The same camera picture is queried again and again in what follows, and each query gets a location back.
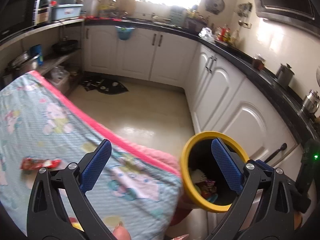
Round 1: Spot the red snack wrapper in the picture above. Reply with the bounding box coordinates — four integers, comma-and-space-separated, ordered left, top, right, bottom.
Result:
20, 157, 61, 171

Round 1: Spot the yellow rimmed trash bin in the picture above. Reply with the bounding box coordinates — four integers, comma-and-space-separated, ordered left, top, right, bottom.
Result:
180, 131, 249, 213

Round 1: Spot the person's left hand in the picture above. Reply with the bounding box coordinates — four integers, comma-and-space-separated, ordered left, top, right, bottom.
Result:
112, 224, 190, 240

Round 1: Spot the steel kettle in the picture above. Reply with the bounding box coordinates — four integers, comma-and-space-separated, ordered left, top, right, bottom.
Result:
302, 89, 319, 114

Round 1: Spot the cartoon print table cloth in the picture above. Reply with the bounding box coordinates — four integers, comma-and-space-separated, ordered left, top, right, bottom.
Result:
1, 71, 182, 239

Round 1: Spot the dark metal canister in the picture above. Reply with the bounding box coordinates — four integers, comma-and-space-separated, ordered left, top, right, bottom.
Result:
276, 63, 295, 89

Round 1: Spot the brown glass jar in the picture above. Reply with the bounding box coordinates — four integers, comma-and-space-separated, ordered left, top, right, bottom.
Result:
252, 54, 265, 70

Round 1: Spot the black floor mat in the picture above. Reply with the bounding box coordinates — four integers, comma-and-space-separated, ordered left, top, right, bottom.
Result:
80, 76, 129, 95

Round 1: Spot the blue can on shelf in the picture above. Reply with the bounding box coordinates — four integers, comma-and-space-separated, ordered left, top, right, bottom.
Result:
29, 44, 43, 66

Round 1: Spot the black range hood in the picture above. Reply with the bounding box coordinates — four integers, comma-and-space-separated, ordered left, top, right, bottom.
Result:
254, 0, 319, 37

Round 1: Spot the blue hanging basket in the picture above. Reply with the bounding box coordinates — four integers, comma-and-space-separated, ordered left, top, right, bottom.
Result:
116, 26, 135, 41

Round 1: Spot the blue plastic dish tub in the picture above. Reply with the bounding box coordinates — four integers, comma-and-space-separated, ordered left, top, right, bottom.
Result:
51, 4, 83, 21

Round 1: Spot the black microwave oven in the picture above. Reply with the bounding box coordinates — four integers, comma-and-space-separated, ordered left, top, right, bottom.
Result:
1, 0, 39, 40

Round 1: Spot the wall exhaust fan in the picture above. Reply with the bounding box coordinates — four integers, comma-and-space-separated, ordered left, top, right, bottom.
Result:
205, 0, 225, 15

